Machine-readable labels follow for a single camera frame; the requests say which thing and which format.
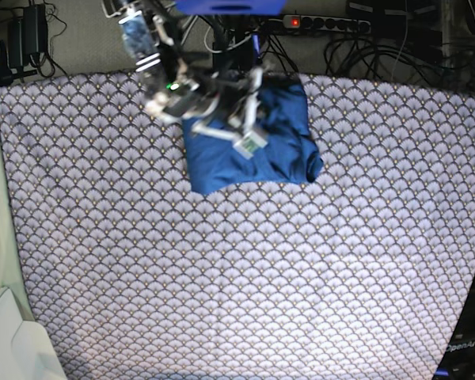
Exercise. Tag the left image gripper body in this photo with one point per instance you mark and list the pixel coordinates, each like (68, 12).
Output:
(219, 109)

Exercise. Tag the blue long-sleeve T-shirt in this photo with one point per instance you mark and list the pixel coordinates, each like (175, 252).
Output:
(290, 156)

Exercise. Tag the black power adapter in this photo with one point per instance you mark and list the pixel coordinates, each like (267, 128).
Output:
(28, 37)

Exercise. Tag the white plastic bin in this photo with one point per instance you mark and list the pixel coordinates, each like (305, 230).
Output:
(26, 351)

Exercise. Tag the fan-patterned tablecloth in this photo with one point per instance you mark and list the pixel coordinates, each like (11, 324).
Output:
(362, 274)

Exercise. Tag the white power strip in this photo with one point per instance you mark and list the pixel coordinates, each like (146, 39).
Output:
(325, 24)

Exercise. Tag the blue box overhead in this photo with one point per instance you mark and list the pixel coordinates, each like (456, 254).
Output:
(231, 7)

